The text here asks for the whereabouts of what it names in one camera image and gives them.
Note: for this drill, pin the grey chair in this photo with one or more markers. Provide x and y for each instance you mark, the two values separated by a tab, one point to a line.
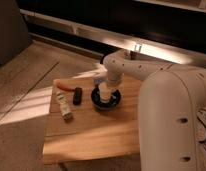
14	35

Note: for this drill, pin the orange carrot toy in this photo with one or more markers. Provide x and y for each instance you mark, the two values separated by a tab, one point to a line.
63	87

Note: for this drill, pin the black rectangular block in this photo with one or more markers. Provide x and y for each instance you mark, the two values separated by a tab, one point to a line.
77	97

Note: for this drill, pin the metal rail frame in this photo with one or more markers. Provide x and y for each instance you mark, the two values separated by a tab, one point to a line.
143	46

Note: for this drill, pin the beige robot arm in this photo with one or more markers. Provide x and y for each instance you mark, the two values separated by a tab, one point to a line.
169	98

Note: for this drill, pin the clear plastic bottle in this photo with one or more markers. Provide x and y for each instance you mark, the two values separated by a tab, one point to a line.
64	106

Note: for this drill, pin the dark ceramic bowl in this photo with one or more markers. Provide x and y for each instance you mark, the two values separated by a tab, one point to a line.
112	103

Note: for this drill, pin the wooden board table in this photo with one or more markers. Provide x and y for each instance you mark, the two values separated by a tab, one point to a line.
93	134

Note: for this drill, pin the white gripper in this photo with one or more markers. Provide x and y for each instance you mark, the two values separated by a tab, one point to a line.
105	92

